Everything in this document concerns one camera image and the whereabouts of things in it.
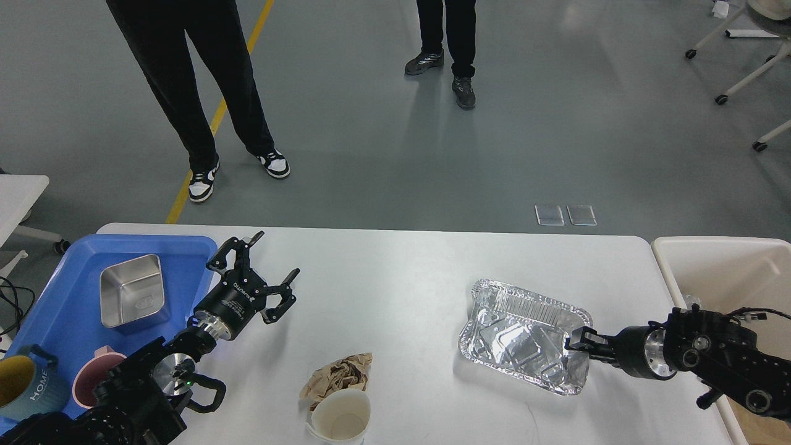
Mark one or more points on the crumpled brown paper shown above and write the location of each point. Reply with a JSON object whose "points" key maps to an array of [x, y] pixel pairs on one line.
{"points": [[348, 373]]}

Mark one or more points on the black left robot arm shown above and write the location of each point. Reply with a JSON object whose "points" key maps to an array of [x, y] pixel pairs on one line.
{"points": [[142, 399]]}

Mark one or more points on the teal yellow mug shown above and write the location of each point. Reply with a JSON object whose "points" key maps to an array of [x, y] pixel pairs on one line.
{"points": [[30, 384]]}

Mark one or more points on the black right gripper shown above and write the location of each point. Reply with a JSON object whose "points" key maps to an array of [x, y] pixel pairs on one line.
{"points": [[636, 350]]}

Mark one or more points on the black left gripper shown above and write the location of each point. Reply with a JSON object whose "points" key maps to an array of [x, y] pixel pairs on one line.
{"points": [[229, 306]]}

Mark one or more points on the aluminium foil tray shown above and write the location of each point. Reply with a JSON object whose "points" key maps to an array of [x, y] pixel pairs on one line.
{"points": [[522, 334]]}

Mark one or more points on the small stainless steel tray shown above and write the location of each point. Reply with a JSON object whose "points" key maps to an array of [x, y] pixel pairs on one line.
{"points": [[132, 295]]}

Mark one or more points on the person with grey shoes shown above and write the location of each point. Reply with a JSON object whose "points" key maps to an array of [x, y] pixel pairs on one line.
{"points": [[454, 23]]}

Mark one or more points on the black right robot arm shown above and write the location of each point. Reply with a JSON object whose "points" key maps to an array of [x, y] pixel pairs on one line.
{"points": [[714, 346]]}

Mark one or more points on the pink ribbed mug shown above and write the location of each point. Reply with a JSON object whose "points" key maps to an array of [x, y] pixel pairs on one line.
{"points": [[92, 373]]}

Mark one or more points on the white paper cup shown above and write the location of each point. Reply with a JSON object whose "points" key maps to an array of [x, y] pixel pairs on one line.
{"points": [[342, 418]]}

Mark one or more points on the beige plastic bin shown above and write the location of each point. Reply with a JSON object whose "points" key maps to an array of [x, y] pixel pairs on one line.
{"points": [[727, 273]]}

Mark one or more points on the blue plastic tray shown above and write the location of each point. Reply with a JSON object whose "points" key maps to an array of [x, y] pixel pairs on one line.
{"points": [[66, 320]]}

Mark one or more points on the person in black trousers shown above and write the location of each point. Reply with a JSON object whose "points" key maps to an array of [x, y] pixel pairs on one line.
{"points": [[158, 34]]}

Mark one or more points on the white side table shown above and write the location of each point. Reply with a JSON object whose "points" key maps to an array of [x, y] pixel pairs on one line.
{"points": [[19, 192]]}

